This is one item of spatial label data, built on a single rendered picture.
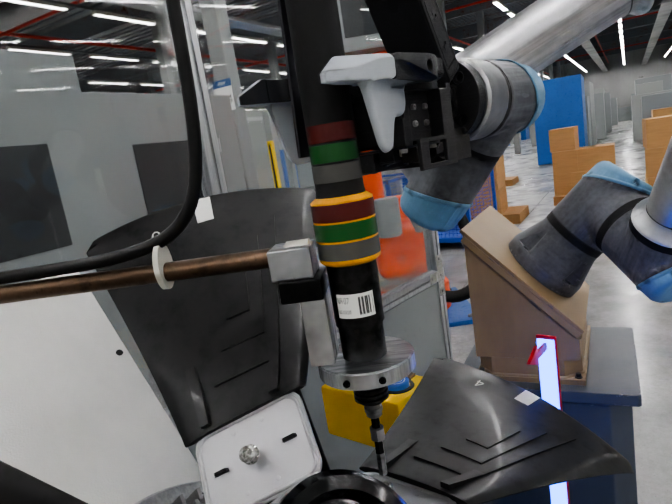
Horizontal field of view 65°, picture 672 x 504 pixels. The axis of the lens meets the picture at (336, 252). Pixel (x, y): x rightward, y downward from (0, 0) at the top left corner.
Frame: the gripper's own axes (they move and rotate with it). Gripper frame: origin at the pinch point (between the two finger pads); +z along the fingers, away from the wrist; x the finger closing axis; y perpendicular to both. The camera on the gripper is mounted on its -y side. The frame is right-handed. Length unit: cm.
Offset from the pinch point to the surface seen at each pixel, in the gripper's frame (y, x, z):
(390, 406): 44, 23, -34
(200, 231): 10.2, 18.5, -4.2
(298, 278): 12.9, 1.9, 0.2
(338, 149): 4.8, -1.5, -2.0
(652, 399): 150, 30, -254
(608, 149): 68, 201, -898
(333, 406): 46, 35, -34
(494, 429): 32.6, -2.3, -17.6
